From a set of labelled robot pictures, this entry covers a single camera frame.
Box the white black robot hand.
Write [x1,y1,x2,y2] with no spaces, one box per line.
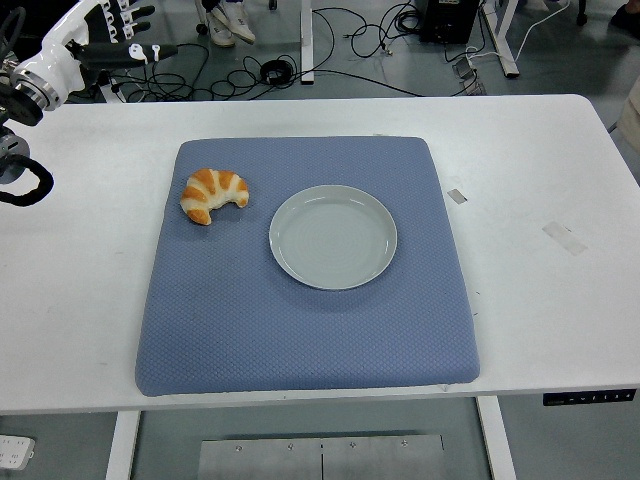
[19,0,180,95]

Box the golden croissant bread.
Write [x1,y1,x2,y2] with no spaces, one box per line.
[179,168,250,226]

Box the white desk leg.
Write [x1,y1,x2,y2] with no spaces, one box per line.
[97,69,126,105]
[479,0,521,78]
[298,0,316,85]

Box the person's foot white shoe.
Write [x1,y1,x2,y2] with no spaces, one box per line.
[207,9,236,48]
[222,2,257,45]

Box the blue quilted mat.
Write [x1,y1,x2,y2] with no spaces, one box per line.
[133,135,482,399]

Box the grey round plate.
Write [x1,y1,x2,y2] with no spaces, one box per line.
[268,184,399,291]

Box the black equipment box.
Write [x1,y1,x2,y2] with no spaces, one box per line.
[418,0,481,44]

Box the white table leg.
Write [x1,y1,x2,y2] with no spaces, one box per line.
[475,396,518,480]
[104,410,142,480]

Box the white power strip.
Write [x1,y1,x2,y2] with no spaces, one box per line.
[0,435,37,470]

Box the grey foot pedal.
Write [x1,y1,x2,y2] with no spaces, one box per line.
[451,53,487,96]

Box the grey metal plate with screws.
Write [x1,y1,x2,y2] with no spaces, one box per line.
[198,433,446,480]

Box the large grey tape piece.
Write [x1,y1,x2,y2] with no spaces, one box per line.
[541,220,588,256]

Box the black table control panel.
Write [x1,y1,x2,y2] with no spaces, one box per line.
[543,388,639,407]

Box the coiled black cable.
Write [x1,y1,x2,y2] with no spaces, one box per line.
[259,58,295,87]

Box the white floor cable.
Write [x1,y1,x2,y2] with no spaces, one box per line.
[464,0,571,64]

